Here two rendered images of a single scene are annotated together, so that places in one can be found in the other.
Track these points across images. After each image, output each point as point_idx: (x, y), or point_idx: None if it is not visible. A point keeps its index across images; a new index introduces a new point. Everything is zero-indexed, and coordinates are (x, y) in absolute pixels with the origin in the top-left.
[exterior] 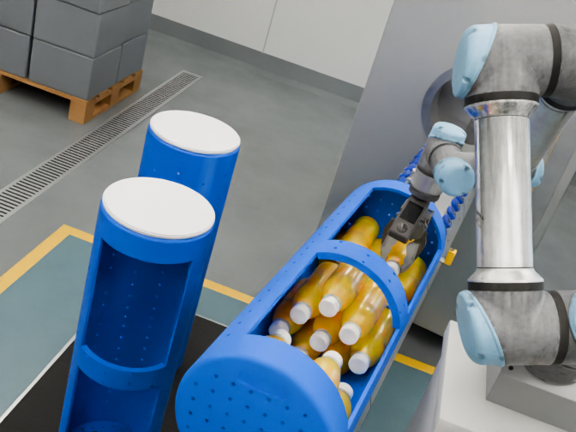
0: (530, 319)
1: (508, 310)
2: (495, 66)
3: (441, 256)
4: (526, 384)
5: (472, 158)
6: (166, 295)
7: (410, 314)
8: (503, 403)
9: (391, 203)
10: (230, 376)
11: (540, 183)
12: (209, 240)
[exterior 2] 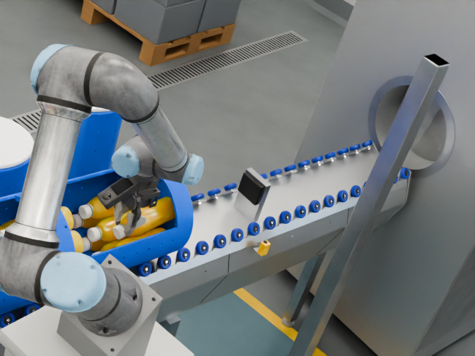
0: (19, 263)
1: (8, 253)
2: (46, 77)
3: (183, 234)
4: (75, 326)
5: (143, 149)
6: None
7: None
8: (65, 337)
9: (161, 180)
10: None
11: (360, 200)
12: (15, 175)
